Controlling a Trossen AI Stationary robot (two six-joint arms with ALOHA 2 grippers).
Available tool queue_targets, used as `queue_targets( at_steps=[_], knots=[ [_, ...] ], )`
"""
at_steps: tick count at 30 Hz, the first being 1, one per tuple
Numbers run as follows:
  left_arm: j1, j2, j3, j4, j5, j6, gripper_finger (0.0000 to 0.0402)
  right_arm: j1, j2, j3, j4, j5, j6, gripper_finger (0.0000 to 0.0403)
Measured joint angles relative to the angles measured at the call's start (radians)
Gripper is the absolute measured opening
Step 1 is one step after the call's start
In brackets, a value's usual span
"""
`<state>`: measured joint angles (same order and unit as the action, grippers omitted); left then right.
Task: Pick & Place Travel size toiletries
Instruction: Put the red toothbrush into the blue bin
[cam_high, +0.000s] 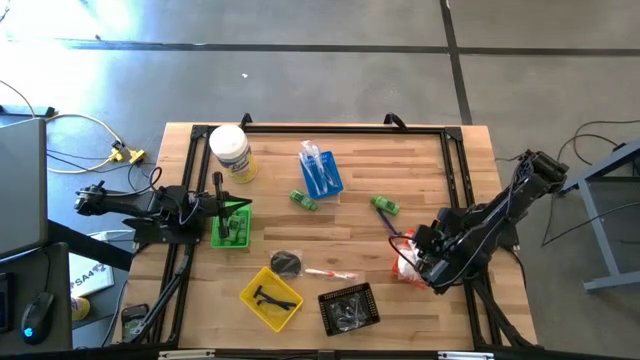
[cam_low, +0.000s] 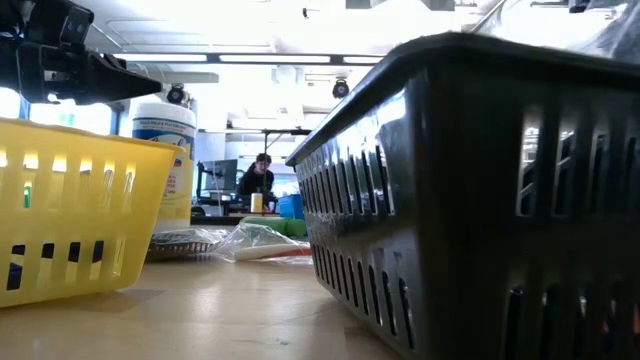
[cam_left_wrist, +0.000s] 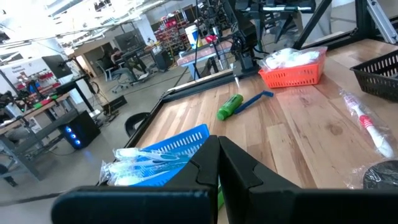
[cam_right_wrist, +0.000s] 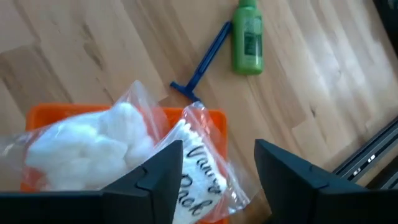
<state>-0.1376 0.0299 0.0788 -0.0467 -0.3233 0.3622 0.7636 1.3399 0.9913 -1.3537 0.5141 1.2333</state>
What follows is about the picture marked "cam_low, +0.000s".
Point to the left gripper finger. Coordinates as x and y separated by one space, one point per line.
115 82

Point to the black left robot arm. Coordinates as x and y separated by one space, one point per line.
20 20

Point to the yellow disinfecting wipes canister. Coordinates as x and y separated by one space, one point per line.
165 125

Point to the black monitor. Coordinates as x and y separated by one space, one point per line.
220 175

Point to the yellow plastic basket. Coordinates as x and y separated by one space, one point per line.
75 225

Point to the person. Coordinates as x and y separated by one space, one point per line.
257 177

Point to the black boom stand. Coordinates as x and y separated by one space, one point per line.
286 132

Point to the yellow can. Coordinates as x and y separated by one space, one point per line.
256 202

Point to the green shampoo bottle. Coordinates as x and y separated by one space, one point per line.
270 223

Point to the blue plastic basket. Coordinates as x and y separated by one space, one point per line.
292 207

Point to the wrapped red white toothbrush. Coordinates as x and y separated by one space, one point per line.
270 252

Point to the black plastic basket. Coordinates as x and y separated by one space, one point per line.
450 200

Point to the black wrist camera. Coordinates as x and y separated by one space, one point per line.
75 25

